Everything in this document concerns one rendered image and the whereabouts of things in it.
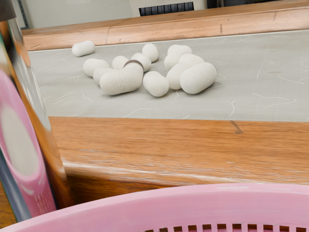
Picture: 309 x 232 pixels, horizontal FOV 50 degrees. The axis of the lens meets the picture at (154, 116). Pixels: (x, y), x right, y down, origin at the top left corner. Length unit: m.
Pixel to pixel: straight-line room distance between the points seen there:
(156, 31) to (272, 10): 0.16
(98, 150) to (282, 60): 0.23
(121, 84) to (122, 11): 2.41
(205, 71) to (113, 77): 0.08
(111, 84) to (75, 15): 2.66
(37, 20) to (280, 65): 2.98
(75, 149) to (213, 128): 0.07
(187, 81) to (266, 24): 0.23
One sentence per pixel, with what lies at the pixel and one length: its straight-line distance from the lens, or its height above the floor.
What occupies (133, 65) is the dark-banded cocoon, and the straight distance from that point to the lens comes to 0.31.
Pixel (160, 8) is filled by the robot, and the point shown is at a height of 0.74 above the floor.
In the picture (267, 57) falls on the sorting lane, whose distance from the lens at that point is 0.35.
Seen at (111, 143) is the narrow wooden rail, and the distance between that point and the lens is 0.16.
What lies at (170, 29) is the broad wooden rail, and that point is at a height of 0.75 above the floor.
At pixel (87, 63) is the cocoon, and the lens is 0.36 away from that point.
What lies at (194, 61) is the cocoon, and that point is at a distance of 0.30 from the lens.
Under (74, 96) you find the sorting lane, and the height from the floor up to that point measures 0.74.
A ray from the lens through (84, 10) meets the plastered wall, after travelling 2.88.
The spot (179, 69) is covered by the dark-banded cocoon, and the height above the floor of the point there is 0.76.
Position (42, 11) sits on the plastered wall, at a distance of 3.15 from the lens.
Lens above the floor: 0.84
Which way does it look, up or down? 23 degrees down
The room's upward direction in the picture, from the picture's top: 10 degrees counter-clockwise
